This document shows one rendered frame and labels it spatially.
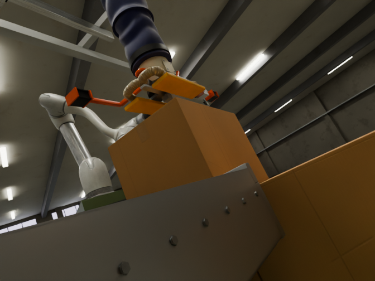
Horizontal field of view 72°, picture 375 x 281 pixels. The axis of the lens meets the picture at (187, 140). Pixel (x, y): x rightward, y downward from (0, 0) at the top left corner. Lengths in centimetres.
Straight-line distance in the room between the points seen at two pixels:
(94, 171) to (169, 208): 121
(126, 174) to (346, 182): 76
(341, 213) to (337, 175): 9
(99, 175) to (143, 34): 81
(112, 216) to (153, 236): 6
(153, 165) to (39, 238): 75
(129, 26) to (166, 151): 75
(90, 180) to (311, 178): 117
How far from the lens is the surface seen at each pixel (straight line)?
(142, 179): 103
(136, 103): 124
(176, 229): 39
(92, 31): 376
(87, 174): 159
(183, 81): 123
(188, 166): 91
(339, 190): 77
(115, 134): 167
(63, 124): 200
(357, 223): 79
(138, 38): 141
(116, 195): 149
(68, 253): 28
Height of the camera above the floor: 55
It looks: 15 degrees up
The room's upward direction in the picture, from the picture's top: 25 degrees counter-clockwise
